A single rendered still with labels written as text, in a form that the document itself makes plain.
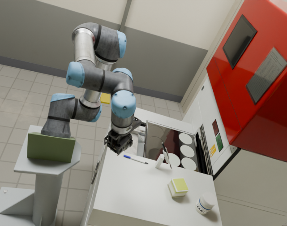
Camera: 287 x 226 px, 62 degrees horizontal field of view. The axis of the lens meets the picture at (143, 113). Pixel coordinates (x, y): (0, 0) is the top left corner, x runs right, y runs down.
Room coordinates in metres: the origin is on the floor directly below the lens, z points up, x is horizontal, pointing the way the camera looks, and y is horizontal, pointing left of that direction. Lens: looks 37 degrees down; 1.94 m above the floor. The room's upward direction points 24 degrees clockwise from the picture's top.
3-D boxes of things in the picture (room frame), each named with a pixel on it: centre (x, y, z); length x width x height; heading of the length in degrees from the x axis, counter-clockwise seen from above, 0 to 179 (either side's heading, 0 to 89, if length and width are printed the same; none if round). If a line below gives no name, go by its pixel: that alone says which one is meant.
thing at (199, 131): (1.22, -0.46, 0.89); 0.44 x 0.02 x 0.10; 11
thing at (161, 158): (0.90, -0.20, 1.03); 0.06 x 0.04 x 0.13; 101
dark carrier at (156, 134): (1.17, -0.26, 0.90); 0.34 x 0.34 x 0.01; 11
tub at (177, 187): (0.79, -0.31, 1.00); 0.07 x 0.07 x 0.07; 31
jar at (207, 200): (0.76, -0.45, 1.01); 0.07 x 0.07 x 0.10
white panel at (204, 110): (1.40, -0.44, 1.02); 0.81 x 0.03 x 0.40; 11
